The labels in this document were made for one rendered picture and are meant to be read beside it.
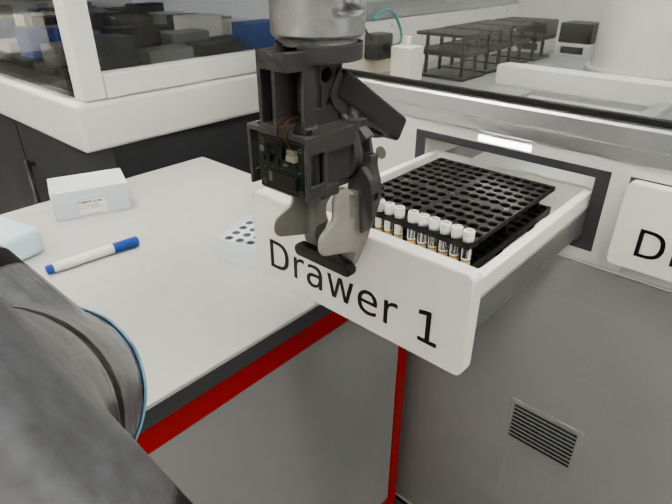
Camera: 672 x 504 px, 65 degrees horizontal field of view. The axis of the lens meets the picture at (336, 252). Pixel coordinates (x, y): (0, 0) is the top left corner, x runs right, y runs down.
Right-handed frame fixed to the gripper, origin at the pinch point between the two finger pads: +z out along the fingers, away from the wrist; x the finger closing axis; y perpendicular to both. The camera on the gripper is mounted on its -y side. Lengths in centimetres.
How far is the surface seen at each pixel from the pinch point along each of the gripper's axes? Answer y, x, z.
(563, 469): -35, 19, 48
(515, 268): -14.4, 12.7, 3.2
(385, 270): -1.3, 5.2, 0.6
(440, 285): -1.3, 11.3, -0.2
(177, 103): -33, -80, 4
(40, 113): -10, -100, 5
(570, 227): -29.8, 12.8, 3.8
